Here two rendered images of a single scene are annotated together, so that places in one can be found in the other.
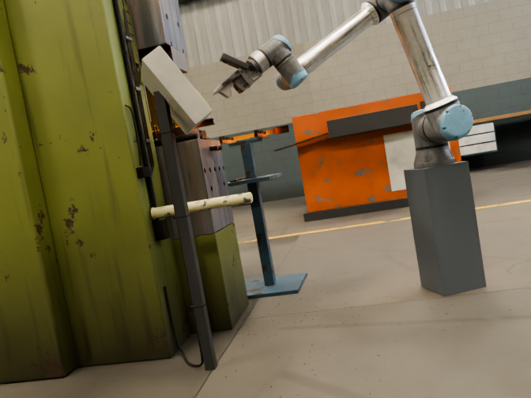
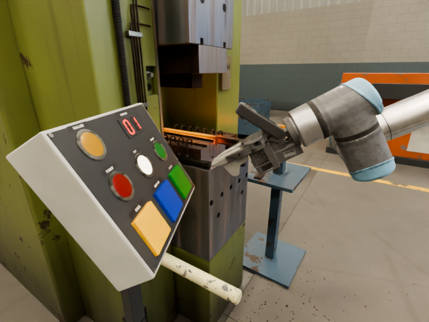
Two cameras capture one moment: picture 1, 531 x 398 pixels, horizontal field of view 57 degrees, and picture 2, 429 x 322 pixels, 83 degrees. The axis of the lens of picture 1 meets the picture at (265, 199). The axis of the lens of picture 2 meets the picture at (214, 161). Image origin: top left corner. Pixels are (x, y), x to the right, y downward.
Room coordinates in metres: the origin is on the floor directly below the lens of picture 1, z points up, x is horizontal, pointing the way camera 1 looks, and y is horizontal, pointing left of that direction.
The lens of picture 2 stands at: (1.46, -0.07, 1.28)
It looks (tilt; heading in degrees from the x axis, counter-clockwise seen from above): 20 degrees down; 21
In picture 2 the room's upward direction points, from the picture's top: straight up
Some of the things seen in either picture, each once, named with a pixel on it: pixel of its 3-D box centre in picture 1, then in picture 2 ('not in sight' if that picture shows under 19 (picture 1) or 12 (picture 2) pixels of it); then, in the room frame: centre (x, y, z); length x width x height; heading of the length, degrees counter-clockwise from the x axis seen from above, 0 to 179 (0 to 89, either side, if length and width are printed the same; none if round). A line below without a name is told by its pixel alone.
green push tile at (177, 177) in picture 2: not in sight; (179, 181); (1.96, 0.22, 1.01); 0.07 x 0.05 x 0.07; 14
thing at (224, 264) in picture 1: (182, 279); (188, 255); (2.50, 0.50, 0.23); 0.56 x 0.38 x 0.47; 79
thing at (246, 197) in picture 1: (201, 205); (183, 269); (2.05, 0.27, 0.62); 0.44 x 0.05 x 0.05; 79
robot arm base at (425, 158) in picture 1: (433, 155); not in sight; (2.33, -0.83, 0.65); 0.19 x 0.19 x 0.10
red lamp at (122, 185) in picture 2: not in sight; (122, 185); (1.76, 0.21, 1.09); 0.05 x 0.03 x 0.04; 169
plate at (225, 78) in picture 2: not in sight; (225, 72); (2.73, 0.36, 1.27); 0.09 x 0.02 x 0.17; 169
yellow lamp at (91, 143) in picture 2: not in sight; (92, 144); (1.75, 0.26, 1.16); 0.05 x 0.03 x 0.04; 169
